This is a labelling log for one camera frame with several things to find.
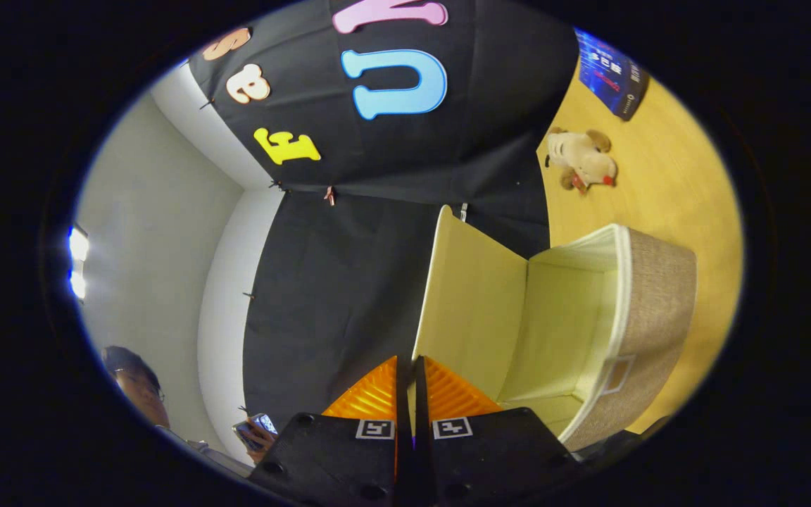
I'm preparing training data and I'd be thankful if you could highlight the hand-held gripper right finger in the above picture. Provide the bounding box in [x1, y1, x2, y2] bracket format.
[413, 356, 584, 507]

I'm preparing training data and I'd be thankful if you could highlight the beige fabric storage box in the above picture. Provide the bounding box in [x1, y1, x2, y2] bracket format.
[411, 204, 698, 453]

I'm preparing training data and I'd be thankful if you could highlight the dark blue book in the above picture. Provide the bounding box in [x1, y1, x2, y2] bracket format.
[574, 28, 650, 122]

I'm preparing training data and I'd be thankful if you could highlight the beige dog plush toy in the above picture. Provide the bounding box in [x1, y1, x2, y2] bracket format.
[545, 127, 618, 193]

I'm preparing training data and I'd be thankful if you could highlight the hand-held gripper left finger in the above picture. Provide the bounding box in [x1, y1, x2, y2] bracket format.
[247, 356, 415, 507]

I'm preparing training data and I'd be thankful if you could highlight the smartphone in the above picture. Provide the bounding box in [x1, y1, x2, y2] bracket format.
[233, 413, 278, 451]

